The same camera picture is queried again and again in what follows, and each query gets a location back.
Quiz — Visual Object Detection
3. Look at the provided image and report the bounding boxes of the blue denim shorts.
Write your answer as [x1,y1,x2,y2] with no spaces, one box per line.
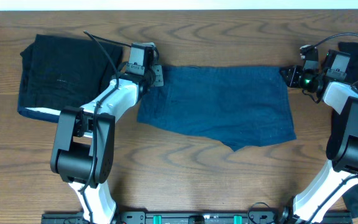
[137,66,296,151]

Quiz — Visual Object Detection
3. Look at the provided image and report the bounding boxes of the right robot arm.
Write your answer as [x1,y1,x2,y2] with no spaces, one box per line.
[279,65,358,223]

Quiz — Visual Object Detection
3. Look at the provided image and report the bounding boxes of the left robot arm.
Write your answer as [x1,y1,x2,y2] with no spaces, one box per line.
[50,64,163,223]

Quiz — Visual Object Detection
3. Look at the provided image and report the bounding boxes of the folded black garment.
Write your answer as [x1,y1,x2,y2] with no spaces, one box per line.
[17,34,123,123]

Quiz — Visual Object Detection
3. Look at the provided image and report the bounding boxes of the left black cable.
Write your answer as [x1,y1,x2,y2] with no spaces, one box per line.
[78,30,133,224]

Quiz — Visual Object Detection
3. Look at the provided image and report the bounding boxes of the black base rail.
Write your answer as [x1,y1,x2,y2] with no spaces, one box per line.
[41,210,353,224]

